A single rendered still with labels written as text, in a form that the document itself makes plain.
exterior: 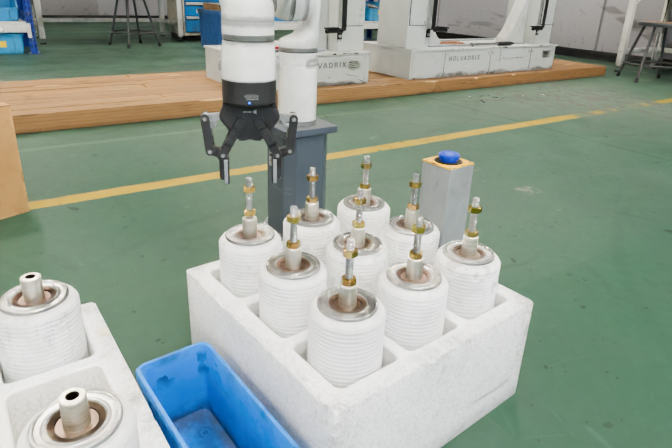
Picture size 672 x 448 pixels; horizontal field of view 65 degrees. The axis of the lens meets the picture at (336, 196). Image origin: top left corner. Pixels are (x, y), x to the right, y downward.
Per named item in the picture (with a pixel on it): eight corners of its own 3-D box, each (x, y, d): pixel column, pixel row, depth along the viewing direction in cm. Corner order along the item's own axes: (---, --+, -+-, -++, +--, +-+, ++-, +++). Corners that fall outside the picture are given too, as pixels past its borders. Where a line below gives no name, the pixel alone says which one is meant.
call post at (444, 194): (407, 299, 113) (421, 160, 102) (429, 289, 117) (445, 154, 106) (432, 315, 108) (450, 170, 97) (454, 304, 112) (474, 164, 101)
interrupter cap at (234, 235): (274, 226, 86) (274, 222, 86) (274, 247, 79) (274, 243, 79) (227, 227, 85) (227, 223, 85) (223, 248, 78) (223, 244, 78)
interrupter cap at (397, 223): (418, 215, 93) (418, 212, 92) (443, 233, 86) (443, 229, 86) (380, 221, 90) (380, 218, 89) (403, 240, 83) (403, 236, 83)
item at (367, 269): (352, 318, 94) (357, 225, 87) (392, 344, 87) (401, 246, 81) (310, 340, 88) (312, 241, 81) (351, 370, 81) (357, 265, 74)
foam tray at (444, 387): (192, 359, 92) (185, 269, 86) (360, 291, 115) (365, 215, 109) (329, 529, 64) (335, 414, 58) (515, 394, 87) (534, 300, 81)
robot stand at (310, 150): (259, 227, 143) (257, 119, 132) (305, 217, 151) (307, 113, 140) (285, 249, 132) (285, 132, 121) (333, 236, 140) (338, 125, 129)
